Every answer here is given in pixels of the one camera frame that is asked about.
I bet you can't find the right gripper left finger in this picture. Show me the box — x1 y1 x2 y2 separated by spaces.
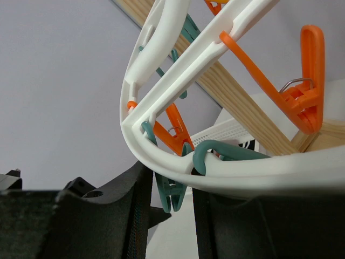
1 162 153 258

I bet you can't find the white perforated plastic basket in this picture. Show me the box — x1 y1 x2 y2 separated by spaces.
191 118 260 152

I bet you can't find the black sock with white stripes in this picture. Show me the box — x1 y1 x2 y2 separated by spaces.
238 140 256 151

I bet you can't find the wooden hanger stand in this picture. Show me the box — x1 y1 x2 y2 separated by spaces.
119 1 344 159

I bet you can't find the orange clothespin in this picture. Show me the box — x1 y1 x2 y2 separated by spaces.
126 101 195 157
219 25 325 134

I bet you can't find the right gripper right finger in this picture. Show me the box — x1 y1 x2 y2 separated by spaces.
192 189 344 258

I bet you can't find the teal clothespin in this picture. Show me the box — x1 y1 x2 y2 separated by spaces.
141 121 192 213
192 140 270 175
139 13 202 99

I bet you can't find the white round clip hanger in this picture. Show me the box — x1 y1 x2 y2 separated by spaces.
135 1 344 199

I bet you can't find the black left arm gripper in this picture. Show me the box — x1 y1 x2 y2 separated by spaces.
1 169 171 229

